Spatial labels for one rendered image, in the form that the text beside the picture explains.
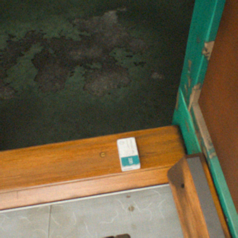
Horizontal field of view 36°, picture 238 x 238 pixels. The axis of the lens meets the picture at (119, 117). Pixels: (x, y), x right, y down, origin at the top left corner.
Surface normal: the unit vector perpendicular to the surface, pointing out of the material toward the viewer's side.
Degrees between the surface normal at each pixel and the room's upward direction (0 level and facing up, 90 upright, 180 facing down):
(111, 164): 0
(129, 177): 45
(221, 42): 90
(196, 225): 67
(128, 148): 0
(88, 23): 0
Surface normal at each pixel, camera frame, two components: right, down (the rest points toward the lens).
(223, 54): -0.99, 0.15
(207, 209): -0.01, -0.55
